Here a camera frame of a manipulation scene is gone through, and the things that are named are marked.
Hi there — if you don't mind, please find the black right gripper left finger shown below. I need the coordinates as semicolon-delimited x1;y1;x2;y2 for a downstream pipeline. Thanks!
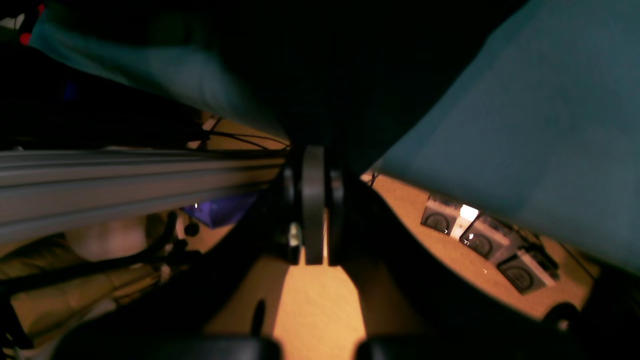
55;146;316;360

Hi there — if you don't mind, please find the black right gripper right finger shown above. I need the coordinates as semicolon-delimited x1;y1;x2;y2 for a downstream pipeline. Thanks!
315;146;590;360

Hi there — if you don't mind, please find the white aluminium extrusion leg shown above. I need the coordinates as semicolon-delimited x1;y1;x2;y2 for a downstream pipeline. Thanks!
0;149;287;244

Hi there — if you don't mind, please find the blue table cloth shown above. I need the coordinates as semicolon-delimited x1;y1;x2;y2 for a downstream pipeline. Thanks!
30;0;640;274

